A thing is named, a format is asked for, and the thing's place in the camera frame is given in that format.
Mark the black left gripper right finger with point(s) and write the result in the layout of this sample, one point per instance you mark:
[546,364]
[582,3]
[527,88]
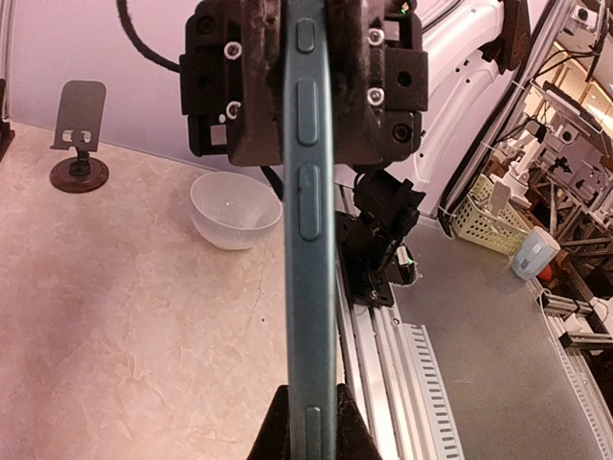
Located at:
[353,439]

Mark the white bowl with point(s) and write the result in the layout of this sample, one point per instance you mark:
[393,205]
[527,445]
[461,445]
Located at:
[233,212]

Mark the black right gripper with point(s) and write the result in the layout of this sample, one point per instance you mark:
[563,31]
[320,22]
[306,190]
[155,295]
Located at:
[346,77]

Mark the yellow plastic basket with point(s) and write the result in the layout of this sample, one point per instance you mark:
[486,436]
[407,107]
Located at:
[473,221]

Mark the light blue plastic cup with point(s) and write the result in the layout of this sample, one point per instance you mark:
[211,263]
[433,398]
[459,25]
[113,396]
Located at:
[537,250]

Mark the black plate phone stand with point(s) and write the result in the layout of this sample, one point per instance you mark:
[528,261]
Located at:
[78,127]

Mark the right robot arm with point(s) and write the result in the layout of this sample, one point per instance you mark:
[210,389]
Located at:
[373,211]

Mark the black phone crossing stack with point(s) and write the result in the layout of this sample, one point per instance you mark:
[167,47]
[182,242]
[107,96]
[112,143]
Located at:
[310,285]

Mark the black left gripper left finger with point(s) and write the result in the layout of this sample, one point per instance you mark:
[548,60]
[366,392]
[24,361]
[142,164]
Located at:
[273,439]

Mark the black folding phone stand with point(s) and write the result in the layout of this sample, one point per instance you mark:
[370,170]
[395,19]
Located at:
[6,132]

